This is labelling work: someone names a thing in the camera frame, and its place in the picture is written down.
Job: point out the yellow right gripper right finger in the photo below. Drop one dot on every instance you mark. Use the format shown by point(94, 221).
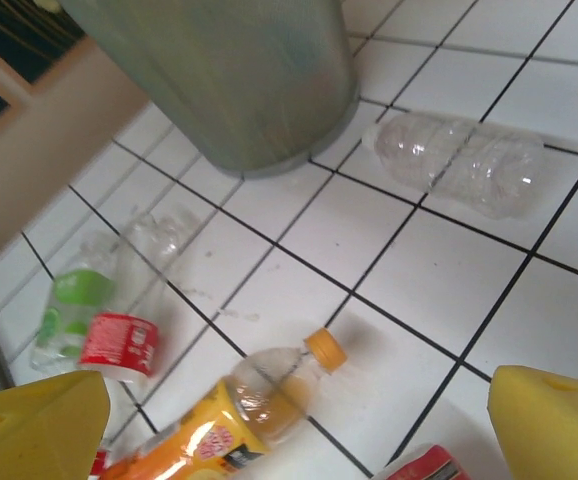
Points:
point(554, 430)

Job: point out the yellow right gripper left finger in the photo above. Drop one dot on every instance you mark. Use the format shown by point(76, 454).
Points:
point(29, 430)

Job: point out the clear bottle red label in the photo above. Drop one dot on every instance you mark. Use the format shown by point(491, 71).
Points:
point(119, 345)

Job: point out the tea bottle red gold label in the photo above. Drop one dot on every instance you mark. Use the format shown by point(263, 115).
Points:
point(429, 462)

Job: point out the clear bottle bright green label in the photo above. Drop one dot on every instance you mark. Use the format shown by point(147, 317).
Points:
point(76, 295)

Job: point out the orange juice bottle yellow label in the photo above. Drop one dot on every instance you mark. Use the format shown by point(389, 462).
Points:
point(219, 430)

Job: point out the clear unlabelled plastic bottle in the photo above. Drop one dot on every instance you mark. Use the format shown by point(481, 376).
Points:
point(459, 160)

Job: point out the grey metal mesh bin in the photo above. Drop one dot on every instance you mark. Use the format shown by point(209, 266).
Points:
point(219, 85)

